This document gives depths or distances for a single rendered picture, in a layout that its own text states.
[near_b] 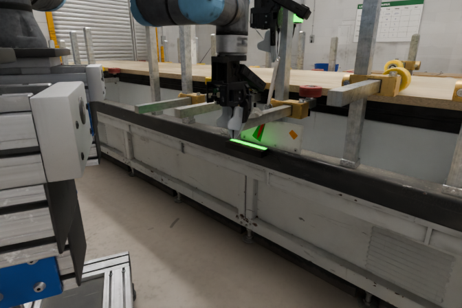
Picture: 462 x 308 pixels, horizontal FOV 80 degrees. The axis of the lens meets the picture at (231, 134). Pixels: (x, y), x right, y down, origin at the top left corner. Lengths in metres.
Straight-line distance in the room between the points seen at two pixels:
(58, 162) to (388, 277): 1.22
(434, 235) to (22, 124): 0.92
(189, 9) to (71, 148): 0.34
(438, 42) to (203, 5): 7.59
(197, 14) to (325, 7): 8.13
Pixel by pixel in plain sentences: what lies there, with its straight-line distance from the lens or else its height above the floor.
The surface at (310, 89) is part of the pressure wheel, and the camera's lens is 1.02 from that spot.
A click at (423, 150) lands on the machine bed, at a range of 1.06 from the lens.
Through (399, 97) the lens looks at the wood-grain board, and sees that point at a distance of 1.01.
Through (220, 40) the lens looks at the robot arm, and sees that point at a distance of 0.66.
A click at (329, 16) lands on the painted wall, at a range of 8.56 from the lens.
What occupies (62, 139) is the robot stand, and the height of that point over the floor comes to 0.95.
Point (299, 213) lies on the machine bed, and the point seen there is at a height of 0.30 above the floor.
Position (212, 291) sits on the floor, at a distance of 1.42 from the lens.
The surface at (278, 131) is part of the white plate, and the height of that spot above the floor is 0.76.
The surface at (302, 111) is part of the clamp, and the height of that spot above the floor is 0.84.
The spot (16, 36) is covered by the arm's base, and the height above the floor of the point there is 1.06.
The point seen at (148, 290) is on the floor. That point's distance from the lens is 1.47.
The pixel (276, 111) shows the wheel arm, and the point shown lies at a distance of 0.85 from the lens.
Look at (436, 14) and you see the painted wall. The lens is 8.04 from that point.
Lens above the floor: 1.04
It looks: 17 degrees down
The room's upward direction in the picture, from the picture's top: straight up
